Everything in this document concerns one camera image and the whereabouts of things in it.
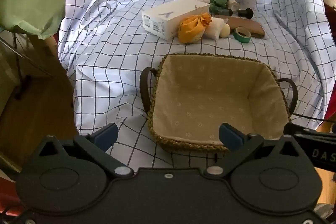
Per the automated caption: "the cream ball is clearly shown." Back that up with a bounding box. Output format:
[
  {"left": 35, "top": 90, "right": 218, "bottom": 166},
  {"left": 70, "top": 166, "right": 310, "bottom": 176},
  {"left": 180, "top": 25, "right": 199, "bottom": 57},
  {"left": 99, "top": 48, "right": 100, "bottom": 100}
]
[{"left": 219, "top": 24, "right": 231, "bottom": 39}]

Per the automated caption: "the green tape roll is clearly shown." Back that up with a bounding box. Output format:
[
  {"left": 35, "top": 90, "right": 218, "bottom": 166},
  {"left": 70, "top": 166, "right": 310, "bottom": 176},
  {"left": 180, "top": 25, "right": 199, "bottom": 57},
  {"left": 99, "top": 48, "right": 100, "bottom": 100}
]
[{"left": 233, "top": 27, "right": 252, "bottom": 43}]

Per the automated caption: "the white cotton pack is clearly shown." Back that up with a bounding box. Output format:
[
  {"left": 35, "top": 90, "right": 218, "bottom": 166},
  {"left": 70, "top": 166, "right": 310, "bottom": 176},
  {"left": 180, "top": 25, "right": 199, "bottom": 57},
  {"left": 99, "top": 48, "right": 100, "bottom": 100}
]
[{"left": 203, "top": 17, "right": 229, "bottom": 40}]

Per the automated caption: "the small black spool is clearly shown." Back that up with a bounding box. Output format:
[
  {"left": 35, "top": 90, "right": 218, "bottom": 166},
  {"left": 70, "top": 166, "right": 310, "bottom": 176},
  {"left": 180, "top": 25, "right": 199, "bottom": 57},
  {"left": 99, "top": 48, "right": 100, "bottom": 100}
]
[{"left": 238, "top": 8, "right": 254, "bottom": 18}]

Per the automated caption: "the woven basket with fabric lining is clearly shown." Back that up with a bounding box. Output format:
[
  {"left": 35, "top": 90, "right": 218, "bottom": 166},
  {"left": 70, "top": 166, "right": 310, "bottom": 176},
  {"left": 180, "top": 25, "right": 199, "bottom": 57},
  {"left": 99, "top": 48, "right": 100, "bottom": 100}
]
[{"left": 140, "top": 53, "right": 298, "bottom": 153}]

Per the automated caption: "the black cable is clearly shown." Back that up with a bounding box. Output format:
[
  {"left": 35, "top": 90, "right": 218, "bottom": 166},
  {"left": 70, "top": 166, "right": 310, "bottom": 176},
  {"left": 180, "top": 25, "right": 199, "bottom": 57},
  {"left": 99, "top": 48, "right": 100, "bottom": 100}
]
[{"left": 291, "top": 112, "right": 336, "bottom": 122}]

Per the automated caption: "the white cardboard box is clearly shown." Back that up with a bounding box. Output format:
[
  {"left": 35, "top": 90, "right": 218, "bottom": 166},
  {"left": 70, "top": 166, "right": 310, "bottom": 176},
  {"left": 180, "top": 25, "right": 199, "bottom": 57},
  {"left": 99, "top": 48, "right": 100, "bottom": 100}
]
[{"left": 142, "top": 0, "right": 210, "bottom": 41}]

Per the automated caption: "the green soft toy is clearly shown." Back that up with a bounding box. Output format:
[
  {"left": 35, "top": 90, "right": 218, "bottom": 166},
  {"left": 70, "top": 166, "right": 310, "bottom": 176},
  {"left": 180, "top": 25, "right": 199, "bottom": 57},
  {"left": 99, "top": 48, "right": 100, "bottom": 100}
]
[{"left": 209, "top": 0, "right": 228, "bottom": 10}]

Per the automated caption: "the orange drawstring pouch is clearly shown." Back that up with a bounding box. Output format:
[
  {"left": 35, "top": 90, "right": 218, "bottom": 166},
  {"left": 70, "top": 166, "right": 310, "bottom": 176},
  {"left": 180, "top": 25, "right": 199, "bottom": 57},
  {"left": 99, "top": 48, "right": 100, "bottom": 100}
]
[{"left": 178, "top": 13, "right": 213, "bottom": 44}]

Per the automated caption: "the brown textured case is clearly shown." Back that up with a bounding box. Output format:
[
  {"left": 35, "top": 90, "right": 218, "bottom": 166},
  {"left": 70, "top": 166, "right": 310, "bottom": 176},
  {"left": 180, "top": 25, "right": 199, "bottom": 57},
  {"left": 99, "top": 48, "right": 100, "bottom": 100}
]
[{"left": 224, "top": 17, "right": 265, "bottom": 39}]

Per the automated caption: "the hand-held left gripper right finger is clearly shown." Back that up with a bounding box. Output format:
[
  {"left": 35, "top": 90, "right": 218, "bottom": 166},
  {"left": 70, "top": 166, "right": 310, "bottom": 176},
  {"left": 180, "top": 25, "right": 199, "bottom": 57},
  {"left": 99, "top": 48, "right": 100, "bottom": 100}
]
[{"left": 203, "top": 123, "right": 301, "bottom": 178}]

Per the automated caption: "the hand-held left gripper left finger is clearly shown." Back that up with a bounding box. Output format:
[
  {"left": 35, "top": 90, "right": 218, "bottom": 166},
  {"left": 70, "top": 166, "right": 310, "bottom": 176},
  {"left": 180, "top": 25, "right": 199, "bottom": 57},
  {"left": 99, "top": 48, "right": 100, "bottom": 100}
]
[{"left": 38, "top": 123, "right": 134, "bottom": 178}]

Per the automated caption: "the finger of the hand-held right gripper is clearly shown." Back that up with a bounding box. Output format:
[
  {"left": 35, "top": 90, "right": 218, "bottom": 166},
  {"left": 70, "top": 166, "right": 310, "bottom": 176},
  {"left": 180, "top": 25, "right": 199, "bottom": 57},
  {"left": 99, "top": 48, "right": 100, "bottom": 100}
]
[{"left": 283, "top": 123, "right": 336, "bottom": 141}]

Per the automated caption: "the white checked bedsheet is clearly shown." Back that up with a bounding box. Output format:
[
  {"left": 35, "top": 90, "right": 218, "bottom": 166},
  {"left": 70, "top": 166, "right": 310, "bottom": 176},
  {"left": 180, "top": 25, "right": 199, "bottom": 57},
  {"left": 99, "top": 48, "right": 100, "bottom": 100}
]
[{"left": 56, "top": 0, "right": 336, "bottom": 161}]

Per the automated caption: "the metal stand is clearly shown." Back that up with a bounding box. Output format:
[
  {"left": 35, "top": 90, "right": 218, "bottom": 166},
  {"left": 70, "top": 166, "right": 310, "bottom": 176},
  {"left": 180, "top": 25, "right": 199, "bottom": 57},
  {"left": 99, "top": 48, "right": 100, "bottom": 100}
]
[{"left": 0, "top": 27, "right": 53, "bottom": 98}]

